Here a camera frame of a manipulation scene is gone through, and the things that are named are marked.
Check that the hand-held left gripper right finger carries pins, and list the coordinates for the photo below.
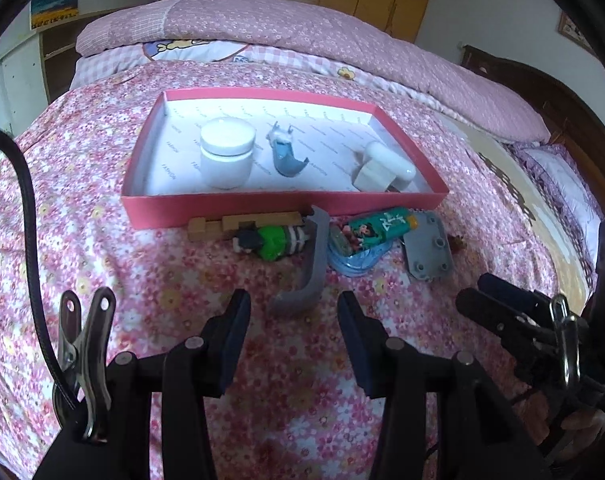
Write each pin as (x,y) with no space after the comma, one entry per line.
(355,335)

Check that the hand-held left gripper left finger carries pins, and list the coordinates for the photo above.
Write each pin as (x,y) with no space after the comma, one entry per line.
(235,330)

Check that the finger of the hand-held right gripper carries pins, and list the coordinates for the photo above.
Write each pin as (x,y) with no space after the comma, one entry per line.
(487,312)
(507,290)

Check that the blue transparent round case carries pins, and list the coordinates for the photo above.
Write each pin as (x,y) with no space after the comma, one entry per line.
(355,265)

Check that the grey curved plastic piece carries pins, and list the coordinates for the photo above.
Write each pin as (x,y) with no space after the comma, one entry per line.
(317,260)

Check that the grey metal plate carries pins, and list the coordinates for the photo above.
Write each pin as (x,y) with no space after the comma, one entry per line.
(430,250)

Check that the green black toy figure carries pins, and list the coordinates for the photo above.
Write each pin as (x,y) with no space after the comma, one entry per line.
(272,242)

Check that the wooden block puzzle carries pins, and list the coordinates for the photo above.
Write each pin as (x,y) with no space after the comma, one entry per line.
(202,230)

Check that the green printed tube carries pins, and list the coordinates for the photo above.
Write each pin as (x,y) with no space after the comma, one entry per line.
(382,225)

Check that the pink cardboard box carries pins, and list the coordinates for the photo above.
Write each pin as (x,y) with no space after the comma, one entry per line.
(282,207)

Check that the white round jar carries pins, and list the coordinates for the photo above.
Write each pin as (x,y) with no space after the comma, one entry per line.
(227,155)

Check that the blue grey toy figure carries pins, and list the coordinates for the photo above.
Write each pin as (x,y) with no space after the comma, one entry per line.
(285,157)

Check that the person's right hand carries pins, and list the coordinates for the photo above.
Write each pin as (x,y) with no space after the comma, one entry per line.
(584,420)

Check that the metal spring clip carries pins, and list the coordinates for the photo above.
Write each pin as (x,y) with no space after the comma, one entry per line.
(564,340)
(90,360)

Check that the purple floral pillow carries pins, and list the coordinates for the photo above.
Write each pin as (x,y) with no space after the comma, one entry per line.
(567,185)

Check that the beige patterned mat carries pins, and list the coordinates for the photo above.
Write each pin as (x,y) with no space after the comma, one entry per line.
(497,160)

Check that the dark wooden headboard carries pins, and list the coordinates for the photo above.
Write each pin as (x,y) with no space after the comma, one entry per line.
(532,90)

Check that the pink checked cartoon blanket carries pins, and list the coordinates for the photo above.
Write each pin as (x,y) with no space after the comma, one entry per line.
(292,57)

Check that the pink floral quilt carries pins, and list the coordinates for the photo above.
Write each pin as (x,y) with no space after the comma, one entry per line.
(307,25)

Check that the white shelf unit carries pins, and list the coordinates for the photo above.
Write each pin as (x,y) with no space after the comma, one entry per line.
(22,65)

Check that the blue yellow painting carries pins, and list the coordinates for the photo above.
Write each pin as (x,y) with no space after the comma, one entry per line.
(55,4)

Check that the framed wall picture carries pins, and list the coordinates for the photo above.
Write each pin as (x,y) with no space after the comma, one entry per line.
(577,32)

